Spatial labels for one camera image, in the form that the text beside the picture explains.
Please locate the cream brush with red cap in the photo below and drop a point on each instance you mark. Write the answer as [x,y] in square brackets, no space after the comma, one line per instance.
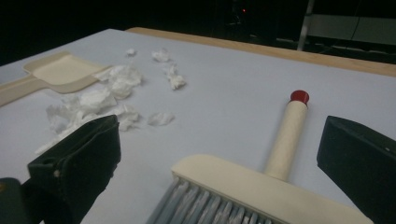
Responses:
[249,186]

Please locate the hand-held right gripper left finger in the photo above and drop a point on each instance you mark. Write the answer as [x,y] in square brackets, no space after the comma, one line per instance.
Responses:
[84,155]

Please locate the grey panel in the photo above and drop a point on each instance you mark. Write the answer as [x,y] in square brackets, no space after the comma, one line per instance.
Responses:
[348,29]

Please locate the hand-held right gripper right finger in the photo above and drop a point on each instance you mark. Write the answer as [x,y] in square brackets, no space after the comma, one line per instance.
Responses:
[361,161]

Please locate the pile of white paper scraps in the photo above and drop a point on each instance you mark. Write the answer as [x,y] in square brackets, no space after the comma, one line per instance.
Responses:
[121,81]

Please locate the cream plastic dustpan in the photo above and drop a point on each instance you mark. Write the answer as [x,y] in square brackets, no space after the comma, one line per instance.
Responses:
[62,70]

